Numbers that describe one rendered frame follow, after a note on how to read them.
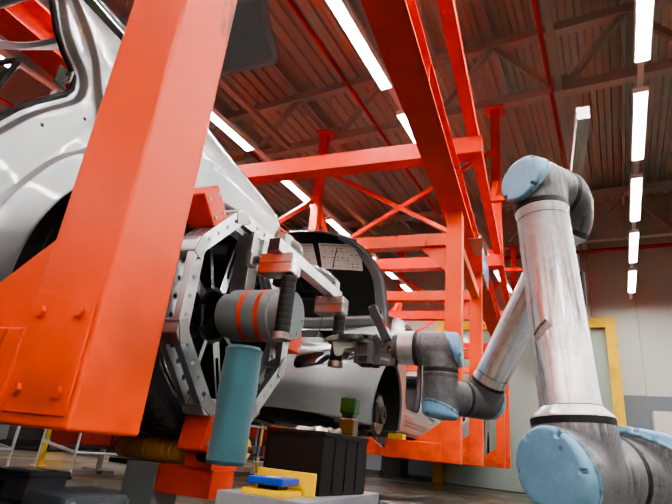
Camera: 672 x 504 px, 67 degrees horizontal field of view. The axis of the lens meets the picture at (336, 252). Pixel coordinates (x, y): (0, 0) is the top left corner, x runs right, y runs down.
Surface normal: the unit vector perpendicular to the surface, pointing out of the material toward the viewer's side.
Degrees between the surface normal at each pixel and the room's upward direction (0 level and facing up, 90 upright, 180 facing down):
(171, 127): 90
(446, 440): 90
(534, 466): 96
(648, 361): 90
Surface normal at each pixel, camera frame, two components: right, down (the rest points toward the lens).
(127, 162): -0.35, -0.37
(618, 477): 0.50, -0.26
